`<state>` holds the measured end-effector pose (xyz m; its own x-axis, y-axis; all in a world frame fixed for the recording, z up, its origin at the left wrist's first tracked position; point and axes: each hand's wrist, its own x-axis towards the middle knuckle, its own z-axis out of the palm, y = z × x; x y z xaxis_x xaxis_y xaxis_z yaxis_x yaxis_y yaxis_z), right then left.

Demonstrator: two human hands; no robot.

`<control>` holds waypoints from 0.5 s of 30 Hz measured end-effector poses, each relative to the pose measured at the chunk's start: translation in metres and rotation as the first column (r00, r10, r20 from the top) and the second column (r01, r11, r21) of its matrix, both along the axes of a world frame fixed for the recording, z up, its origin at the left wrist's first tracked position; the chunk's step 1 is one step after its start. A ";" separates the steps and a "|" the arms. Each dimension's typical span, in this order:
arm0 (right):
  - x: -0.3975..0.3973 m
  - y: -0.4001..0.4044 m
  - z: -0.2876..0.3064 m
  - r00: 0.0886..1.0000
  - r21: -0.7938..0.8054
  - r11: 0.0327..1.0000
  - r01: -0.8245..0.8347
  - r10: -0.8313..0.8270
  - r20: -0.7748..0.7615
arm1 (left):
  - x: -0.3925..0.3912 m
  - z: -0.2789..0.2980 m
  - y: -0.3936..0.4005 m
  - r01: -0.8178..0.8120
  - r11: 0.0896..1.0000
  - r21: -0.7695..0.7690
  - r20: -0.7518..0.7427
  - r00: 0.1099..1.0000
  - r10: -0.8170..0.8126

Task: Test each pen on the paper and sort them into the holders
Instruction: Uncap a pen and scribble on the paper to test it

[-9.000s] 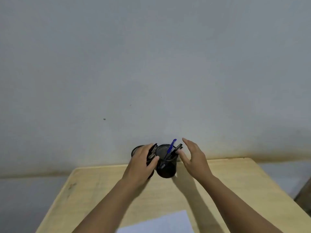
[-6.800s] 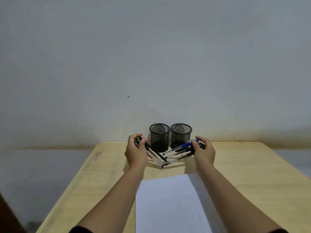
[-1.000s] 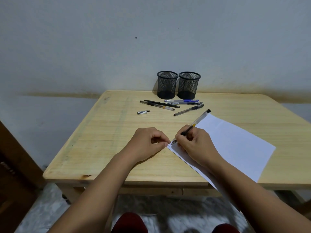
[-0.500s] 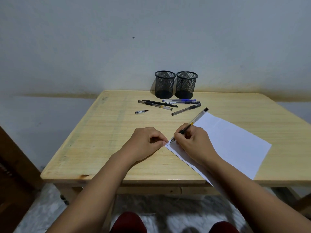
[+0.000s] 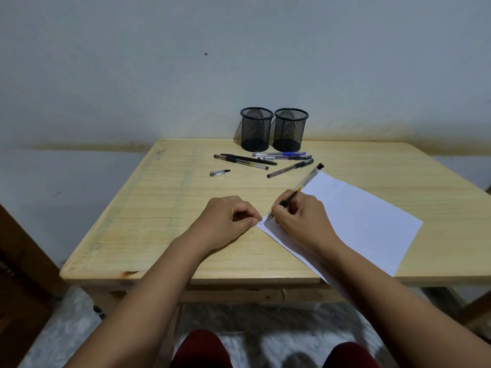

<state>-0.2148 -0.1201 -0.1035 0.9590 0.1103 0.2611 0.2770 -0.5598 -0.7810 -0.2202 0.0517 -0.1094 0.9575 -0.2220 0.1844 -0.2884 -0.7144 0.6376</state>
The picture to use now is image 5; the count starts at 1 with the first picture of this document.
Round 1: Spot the person's left hand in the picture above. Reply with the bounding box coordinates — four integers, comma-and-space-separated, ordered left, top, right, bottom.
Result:
191, 195, 263, 254

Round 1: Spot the person's right hand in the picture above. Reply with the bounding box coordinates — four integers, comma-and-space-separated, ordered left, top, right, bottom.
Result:
271, 189, 342, 258

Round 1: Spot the clear black gel pen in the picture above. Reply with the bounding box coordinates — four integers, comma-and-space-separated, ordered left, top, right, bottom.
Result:
213, 153, 270, 171
265, 163, 325, 222

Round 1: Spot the white paper sheet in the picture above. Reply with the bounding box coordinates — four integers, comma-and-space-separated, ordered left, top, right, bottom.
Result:
256, 171, 424, 288

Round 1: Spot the smoky grey translucent pen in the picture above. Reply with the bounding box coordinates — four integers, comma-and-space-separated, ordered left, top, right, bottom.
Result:
266, 158, 315, 179

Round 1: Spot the matte black pen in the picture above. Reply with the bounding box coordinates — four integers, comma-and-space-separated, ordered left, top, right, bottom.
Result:
220, 153, 278, 166

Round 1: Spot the black mesh pen cup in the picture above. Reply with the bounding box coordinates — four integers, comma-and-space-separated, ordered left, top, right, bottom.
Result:
240, 107, 275, 153
272, 107, 309, 153

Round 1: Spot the person's left forearm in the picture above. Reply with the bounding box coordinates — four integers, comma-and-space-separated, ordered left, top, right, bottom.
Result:
63, 229, 210, 368

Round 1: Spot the person's right forearm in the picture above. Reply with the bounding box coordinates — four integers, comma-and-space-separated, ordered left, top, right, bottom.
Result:
320, 241, 491, 368

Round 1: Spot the person's left red-trousered leg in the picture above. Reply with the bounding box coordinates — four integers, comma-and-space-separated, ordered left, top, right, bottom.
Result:
168, 329, 235, 368

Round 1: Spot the person's red-trousered leg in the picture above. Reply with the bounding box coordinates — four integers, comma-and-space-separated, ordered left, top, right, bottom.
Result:
168, 329, 235, 368
322, 342, 381, 368

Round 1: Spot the person's right red-trousered leg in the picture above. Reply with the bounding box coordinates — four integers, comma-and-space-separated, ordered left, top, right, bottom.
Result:
322, 342, 381, 368

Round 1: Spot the brown wooden door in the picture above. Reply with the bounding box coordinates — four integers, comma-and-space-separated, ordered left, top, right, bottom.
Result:
0, 202, 66, 368

